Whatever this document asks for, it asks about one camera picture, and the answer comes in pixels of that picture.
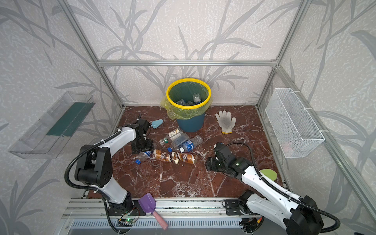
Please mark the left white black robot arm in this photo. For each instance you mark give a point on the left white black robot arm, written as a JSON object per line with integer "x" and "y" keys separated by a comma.
{"x": 92, "y": 169}

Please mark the white wire mesh basket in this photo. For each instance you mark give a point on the white wire mesh basket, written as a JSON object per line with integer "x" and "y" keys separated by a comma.
{"x": 296, "y": 131}

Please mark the square clear bottle blue cap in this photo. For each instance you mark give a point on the square clear bottle blue cap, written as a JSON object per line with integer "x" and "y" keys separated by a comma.
{"x": 177, "y": 143}

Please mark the light blue garden trowel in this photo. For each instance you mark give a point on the light blue garden trowel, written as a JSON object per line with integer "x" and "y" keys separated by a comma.
{"x": 156, "y": 123}

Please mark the green circuit board with wires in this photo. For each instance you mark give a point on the green circuit board with wires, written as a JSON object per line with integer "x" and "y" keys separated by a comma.
{"x": 126, "y": 222}

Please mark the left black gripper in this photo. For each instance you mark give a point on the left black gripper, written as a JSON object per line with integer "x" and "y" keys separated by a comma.
{"x": 141, "y": 146}

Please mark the brown coffee bottle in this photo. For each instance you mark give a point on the brown coffee bottle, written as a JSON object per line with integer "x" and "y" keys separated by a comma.
{"x": 164, "y": 156}
{"x": 185, "y": 157}

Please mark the white knitted work glove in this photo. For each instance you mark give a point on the white knitted work glove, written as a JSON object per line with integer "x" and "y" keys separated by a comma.
{"x": 225, "y": 121}

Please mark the clear bottle blue white label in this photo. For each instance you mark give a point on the clear bottle blue white label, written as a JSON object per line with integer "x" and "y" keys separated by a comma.
{"x": 189, "y": 145}

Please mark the yellow plastic bin liner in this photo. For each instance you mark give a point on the yellow plastic bin liner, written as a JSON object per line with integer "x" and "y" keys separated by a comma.
{"x": 185, "y": 113}

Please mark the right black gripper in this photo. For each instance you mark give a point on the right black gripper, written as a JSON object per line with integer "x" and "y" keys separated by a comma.
{"x": 214, "y": 164}

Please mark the clear unlabelled bottle white cap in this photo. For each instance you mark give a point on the clear unlabelled bottle white cap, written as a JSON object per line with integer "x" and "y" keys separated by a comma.
{"x": 197, "y": 98}

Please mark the teal bin with yellow rim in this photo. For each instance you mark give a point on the teal bin with yellow rim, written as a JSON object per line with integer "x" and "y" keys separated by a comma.
{"x": 180, "y": 94}

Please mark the purple scoop with pink handle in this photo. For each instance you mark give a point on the purple scoop with pink handle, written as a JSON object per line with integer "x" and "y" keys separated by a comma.
{"x": 148, "y": 204}

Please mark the clear acrylic wall shelf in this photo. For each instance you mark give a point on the clear acrylic wall shelf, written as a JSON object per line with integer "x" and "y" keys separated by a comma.
{"x": 49, "y": 135}

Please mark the wooden handled green tool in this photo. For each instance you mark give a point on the wooden handled green tool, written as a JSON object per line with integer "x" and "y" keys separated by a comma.
{"x": 269, "y": 173}

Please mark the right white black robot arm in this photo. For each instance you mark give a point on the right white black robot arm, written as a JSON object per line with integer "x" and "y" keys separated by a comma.
{"x": 297, "y": 215}

